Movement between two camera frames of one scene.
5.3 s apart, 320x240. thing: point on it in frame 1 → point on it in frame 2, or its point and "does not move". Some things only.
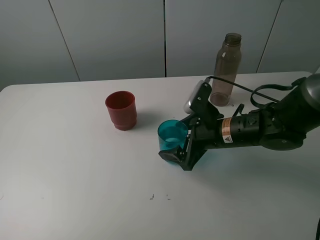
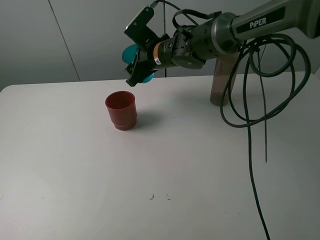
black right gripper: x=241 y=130 → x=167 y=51
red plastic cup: x=122 y=108 does not move
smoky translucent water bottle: x=227 y=67 does not move
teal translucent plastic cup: x=172 y=133 → x=129 y=54
